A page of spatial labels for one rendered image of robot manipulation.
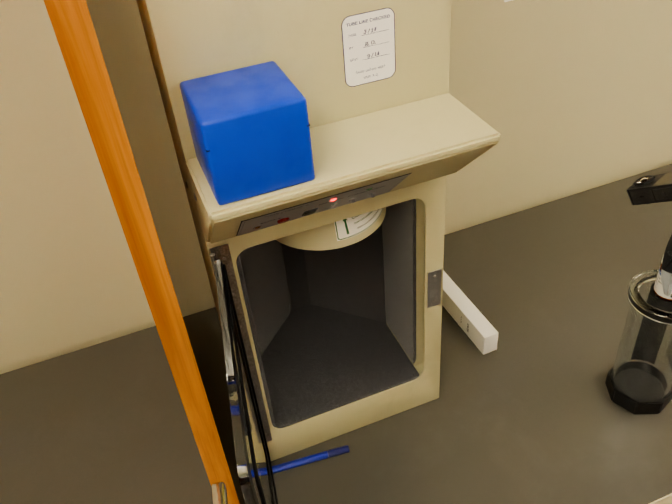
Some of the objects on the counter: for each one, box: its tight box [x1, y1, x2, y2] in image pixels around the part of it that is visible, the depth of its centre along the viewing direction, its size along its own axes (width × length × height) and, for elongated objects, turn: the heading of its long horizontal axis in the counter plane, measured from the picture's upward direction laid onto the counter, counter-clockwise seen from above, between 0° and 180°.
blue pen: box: [272, 445, 350, 474], centre depth 107 cm, size 1×14×1 cm, turn 111°
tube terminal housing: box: [136, 0, 451, 461], centre depth 97 cm, size 25×32×77 cm
